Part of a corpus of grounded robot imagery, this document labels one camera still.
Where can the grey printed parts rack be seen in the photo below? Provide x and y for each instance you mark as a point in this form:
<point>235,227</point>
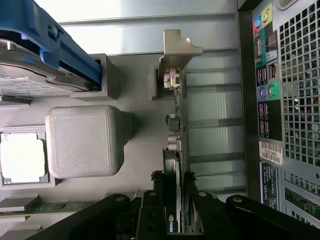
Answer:
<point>82,142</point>

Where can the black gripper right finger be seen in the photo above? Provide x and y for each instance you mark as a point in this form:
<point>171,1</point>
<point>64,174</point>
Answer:
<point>207,215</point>

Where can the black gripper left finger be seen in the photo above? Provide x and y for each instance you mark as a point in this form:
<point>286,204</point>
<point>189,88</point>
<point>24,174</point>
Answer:
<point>152,212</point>

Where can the hard drive with blue caddy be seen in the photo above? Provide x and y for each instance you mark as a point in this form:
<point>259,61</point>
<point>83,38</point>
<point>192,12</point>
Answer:
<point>75,50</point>

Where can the silver cpu chip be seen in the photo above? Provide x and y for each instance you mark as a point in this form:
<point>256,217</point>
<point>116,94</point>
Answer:
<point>22,157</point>

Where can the open grey pc case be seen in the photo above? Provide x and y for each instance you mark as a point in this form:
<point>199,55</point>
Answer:
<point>300,100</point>

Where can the green ram stick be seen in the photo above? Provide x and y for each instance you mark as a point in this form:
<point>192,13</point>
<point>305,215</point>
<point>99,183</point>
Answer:
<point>50,207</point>

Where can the silver hard disk drive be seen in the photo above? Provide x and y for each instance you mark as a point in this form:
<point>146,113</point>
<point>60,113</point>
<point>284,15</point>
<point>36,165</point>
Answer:
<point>20,75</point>

